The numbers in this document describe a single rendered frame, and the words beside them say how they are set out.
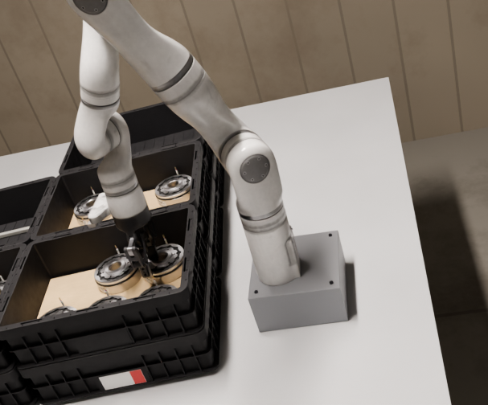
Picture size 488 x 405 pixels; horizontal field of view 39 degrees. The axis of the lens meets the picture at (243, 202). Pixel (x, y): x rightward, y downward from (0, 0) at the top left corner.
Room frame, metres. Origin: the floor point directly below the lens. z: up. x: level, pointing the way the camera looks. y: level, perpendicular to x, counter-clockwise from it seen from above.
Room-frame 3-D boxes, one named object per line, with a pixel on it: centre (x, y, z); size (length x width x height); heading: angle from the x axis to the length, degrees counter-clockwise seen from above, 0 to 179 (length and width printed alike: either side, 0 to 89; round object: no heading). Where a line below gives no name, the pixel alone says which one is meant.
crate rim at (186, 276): (1.20, 0.32, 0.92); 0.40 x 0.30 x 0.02; 81
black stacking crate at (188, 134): (1.80, 0.23, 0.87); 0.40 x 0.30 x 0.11; 81
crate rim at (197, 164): (1.50, 0.28, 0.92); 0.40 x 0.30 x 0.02; 81
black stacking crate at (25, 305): (1.20, 0.32, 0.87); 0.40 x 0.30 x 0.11; 81
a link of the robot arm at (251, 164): (1.16, -0.03, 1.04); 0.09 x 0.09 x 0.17; 10
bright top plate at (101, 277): (1.27, 0.31, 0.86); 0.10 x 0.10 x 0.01
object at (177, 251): (1.25, 0.21, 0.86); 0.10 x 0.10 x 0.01
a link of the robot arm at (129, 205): (1.23, 0.24, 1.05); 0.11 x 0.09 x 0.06; 74
